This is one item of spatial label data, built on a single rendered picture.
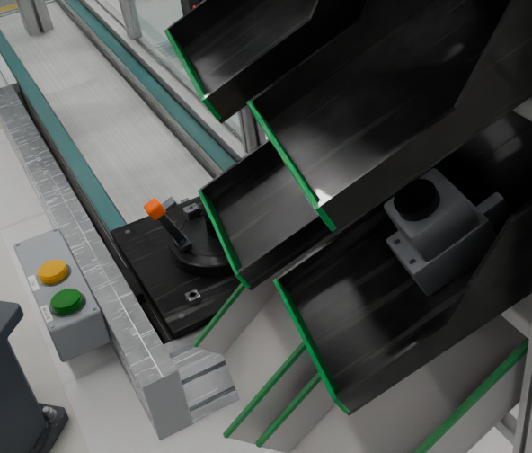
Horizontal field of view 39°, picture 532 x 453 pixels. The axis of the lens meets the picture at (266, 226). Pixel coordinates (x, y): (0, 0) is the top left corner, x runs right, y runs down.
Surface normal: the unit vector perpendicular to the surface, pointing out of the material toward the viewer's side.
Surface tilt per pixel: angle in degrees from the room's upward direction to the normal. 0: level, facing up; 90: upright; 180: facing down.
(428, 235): 89
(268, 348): 45
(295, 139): 25
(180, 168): 0
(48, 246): 0
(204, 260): 0
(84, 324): 90
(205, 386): 90
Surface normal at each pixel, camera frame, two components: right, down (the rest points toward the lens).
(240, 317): 0.30, 0.56
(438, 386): -0.75, -0.36
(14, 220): -0.11, -0.78
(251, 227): -0.50, -0.59
